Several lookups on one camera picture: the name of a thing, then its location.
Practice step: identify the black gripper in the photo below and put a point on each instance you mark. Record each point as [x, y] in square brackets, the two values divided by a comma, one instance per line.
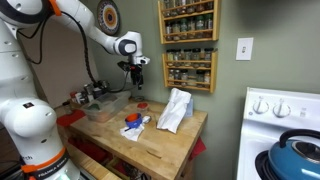
[137, 71]

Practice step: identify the red lunch box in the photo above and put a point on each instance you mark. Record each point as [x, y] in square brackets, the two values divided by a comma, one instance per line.
[142, 105]

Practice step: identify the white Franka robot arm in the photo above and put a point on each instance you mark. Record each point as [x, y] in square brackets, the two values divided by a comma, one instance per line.
[30, 123]

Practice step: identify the round metal jar lid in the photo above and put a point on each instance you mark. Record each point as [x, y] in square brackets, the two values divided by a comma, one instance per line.
[139, 99]

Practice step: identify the teal plastic lid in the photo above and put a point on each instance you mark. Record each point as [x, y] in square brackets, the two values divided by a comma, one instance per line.
[93, 106]

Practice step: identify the red lid spice jar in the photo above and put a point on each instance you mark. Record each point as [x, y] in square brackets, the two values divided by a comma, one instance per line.
[73, 95]

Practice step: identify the glass spice jar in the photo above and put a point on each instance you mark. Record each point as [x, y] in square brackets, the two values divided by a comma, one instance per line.
[199, 22]
[196, 55]
[184, 77]
[187, 55]
[178, 55]
[177, 74]
[208, 54]
[176, 30]
[207, 77]
[200, 76]
[183, 25]
[170, 55]
[191, 24]
[171, 74]
[208, 21]
[168, 31]

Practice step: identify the dark steel pepper grinder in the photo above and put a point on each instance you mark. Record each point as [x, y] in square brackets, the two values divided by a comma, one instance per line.
[104, 85]

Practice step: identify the orange cup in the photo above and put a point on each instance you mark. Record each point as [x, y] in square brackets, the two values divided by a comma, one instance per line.
[133, 117]

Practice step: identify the large clear plastic bin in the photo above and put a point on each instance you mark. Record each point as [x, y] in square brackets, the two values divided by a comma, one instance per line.
[110, 106]

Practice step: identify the blue measuring cup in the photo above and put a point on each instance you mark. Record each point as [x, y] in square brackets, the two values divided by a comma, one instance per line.
[133, 125]

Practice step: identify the white crumpled cloth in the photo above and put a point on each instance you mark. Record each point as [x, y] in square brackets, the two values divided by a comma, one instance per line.
[173, 113]

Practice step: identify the steel salt grinder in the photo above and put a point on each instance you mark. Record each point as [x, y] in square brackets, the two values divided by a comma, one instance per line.
[89, 90]

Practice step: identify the crumpled white paper napkin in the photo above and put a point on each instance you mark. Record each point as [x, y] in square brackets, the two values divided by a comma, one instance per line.
[133, 133]

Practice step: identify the pale blue flat packet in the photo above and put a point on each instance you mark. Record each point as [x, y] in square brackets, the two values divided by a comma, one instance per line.
[190, 108]

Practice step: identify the white labelled spice shaker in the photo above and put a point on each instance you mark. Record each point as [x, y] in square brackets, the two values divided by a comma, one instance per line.
[79, 98]

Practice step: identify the red cloth mat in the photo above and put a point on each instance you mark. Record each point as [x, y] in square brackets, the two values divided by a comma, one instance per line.
[70, 119]

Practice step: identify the red hanging cloth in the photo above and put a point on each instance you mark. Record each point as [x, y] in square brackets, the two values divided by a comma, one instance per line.
[197, 148]

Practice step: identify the white stove knob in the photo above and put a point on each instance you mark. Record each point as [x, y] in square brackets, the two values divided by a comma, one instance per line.
[261, 106]
[281, 108]

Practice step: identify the white kitchen stove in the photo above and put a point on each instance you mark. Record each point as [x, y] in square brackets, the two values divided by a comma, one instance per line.
[266, 133]

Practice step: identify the black stove burner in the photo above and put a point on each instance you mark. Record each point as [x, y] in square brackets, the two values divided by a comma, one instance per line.
[261, 165]

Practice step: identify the teal kettle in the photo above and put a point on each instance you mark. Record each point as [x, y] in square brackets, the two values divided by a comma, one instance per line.
[290, 166]

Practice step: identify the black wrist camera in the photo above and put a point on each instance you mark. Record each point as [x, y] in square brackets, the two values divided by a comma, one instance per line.
[124, 65]

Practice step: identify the large patterned wall plate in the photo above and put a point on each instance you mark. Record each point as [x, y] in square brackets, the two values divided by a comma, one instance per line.
[108, 16]

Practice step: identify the short wooden wall spice rack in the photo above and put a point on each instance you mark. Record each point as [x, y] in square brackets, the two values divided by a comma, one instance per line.
[213, 73]

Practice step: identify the tall wooden wall spice rack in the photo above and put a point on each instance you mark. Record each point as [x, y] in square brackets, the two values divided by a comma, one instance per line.
[216, 23]

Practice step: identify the white wall switch plate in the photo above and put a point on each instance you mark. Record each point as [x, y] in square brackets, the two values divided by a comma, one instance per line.
[244, 49]

